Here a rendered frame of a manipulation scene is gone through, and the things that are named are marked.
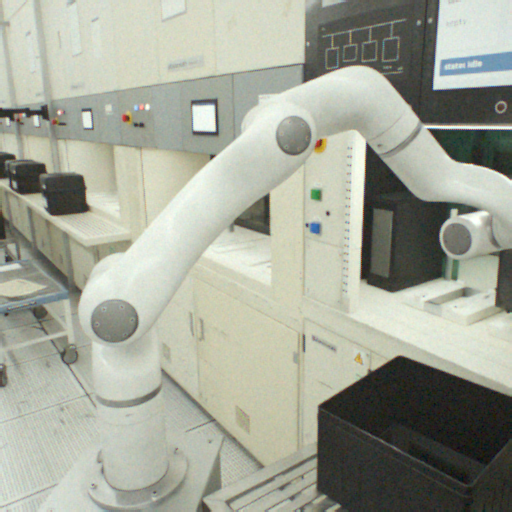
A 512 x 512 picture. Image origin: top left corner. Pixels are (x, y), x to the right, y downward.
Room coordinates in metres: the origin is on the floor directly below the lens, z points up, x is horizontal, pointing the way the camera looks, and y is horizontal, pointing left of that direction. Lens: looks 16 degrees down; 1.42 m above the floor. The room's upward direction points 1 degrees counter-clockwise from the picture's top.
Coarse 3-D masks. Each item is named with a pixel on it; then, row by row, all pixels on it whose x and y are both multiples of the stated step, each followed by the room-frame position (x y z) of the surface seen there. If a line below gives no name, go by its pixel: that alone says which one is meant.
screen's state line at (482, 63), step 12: (444, 60) 1.08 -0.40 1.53; (456, 60) 1.06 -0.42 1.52; (468, 60) 1.04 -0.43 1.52; (480, 60) 1.01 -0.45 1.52; (492, 60) 0.99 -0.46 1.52; (504, 60) 0.97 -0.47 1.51; (444, 72) 1.08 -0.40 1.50; (456, 72) 1.06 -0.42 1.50; (468, 72) 1.03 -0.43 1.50; (480, 72) 1.01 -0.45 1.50
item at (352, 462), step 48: (384, 384) 0.89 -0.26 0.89; (432, 384) 0.87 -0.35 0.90; (480, 384) 0.80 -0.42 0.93; (336, 432) 0.71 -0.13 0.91; (384, 432) 0.85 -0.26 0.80; (432, 432) 0.86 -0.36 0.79; (480, 432) 0.79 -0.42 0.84; (336, 480) 0.71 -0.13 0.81; (384, 480) 0.64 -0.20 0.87; (432, 480) 0.58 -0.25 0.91; (480, 480) 0.56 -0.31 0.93
